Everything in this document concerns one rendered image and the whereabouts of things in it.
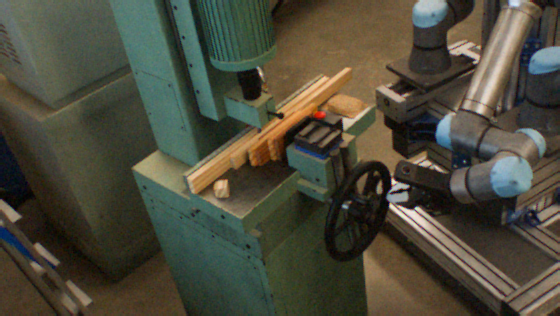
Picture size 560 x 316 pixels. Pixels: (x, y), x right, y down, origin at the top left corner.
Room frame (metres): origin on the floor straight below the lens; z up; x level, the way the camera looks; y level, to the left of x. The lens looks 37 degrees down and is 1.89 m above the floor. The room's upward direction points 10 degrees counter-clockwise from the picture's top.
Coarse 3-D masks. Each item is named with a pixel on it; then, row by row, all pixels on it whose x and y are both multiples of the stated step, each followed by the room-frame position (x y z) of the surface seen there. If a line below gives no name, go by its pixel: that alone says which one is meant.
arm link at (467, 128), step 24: (504, 0) 1.19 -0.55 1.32; (528, 0) 1.15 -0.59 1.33; (504, 24) 1.15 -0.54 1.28; (528, 24) 1.14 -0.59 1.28; (504, 48) 1.11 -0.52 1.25; (480, 72) 1.09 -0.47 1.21; (504, 72) 1.08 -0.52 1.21; (480, 96) 1.05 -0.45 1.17; (456, 120) 1.04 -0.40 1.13; (480, 120) 1.02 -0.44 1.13; (456, 144) 1.01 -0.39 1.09
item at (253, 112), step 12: (228, 96) 1.43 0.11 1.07; (240, 96) 1.41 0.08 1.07; (264, 96) 1.39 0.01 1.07; (228, 108) 1.43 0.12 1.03; (240, 108) 1.39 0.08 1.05; (252, 108) 1.35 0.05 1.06; (264, 108) 1.36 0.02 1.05; (240, 120) 1.40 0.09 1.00; (252, 120) 1.36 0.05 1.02; (264, 120) 1.35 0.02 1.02
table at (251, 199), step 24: (360, 120) 1.45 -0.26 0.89; (240, 168) 1.31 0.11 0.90; (264, 168) 1.29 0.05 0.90; (288, 168) 1.27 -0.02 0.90; (192, 192) 1.25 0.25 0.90; (240, 192) 1.21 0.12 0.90; (264, 192) 1.19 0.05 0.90; (288, 192) 1.22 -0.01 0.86; (312, 192) 1.20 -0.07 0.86; (216, 216) 1.18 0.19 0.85; (240, 216) 1.11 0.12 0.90; (264, 216) 1.16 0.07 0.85
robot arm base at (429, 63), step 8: (416, 48) 1.81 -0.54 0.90; (424, 48) 1.78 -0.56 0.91; (432, 48) 1.77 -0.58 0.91; (440, 48) 1.78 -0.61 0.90; (416, 56) 1.80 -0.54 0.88; (424, 56) 1.78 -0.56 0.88; (432, 56) 1.77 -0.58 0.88; (440, 56) 1.77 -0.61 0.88; (448, 56) 1.79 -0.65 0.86; (408, 64) 1.83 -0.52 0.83; (416, 64) 1.79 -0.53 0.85; (424, 64) 1.77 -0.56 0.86; (432, 64) 1.76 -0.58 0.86; (440, 64) 1.76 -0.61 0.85; (448, 64) 1.77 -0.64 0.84; (416, 72) 1.78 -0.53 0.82; (424, 72) 1.76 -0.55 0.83; (432, 72) 1.75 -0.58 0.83; (440, 72) 1.75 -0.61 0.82
